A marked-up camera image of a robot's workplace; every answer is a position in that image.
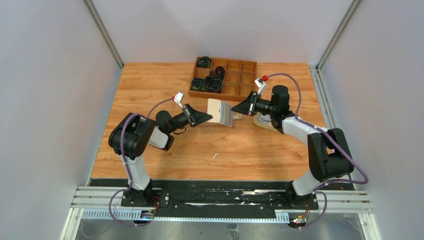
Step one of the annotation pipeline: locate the white leather card holder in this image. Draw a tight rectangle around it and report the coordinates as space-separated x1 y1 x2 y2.
206 98 242 128

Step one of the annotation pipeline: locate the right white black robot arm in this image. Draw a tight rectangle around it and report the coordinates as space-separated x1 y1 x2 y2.
231 85 354 206

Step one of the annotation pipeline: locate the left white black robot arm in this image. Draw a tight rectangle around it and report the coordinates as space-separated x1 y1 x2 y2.
108 104 213 206

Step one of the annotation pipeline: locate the beige plate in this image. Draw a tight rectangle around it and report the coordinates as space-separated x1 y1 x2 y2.
253 113 281 134

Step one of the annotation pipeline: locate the wooden compartment tray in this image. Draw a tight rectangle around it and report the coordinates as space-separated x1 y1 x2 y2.
188 56 257 102

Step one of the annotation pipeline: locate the dark coiled belt bottom-left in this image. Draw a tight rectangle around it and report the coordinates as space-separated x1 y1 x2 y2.
190 77 206 92

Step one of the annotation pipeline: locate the black coiled belt bottom-middle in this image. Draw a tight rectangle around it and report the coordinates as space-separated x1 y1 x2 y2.
204 76 223 94

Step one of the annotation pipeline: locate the black coiled belt middle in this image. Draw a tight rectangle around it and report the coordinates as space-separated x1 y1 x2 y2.
214 66 225 78

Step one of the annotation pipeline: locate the black coiled belt top-left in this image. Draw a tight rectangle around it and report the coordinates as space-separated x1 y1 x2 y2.
196 56 212 69

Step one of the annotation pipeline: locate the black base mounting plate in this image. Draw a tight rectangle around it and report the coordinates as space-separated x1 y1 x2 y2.
89 178 355 220

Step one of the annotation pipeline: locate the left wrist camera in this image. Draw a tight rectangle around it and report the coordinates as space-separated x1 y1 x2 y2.
172 92 184 109

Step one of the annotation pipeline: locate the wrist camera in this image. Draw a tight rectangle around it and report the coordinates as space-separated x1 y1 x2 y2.
172 92 184 109
254 75 268 96

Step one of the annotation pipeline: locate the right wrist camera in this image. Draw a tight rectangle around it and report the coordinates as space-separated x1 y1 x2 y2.
254 75 268 96

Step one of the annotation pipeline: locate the right side aluminium rail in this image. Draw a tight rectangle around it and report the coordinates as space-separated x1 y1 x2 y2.
308 64 357 190

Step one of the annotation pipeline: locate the right aluminium corner post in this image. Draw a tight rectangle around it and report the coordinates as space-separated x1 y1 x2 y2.
315 0 363 72

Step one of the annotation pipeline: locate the aluminium corner post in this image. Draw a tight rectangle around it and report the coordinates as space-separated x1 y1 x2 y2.
315 0 363 72
82 0 124 70

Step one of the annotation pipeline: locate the aluminium frame rail front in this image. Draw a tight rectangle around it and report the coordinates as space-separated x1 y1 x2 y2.
61 186 381 240

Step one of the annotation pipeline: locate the left aluminium corner post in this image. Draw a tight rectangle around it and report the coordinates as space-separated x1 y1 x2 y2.
82 0 124 70

